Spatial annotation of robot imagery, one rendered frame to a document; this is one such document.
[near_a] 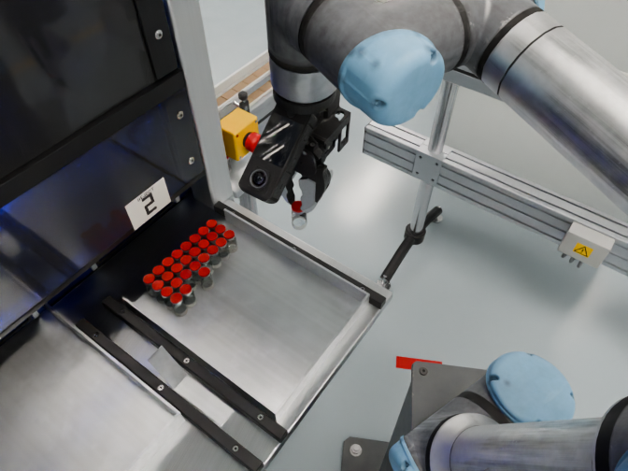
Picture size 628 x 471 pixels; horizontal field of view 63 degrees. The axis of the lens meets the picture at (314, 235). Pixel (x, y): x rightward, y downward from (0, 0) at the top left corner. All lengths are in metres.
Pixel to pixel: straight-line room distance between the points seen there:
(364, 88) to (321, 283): 0.58
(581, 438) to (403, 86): 0.30
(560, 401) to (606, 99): 0.43
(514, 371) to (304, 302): 0.37
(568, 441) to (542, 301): 1.68
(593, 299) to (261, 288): 1.56
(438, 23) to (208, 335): 0.63
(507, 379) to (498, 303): 1.34
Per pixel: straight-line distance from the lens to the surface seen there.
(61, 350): 0.97
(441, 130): 1.66
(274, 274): 0.95
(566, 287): 2.22
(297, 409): 0.83
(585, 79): 0.47
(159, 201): 0.93
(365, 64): 0.42
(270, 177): 0.57
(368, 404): 1.79
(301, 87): 0.54
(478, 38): 0.49
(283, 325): 0.90
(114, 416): 0.88
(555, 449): 0.49
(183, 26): 0.84
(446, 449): 0.66
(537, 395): 0.75
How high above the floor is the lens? 1.66
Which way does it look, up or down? 51 degrees down
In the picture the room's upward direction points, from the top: straight up
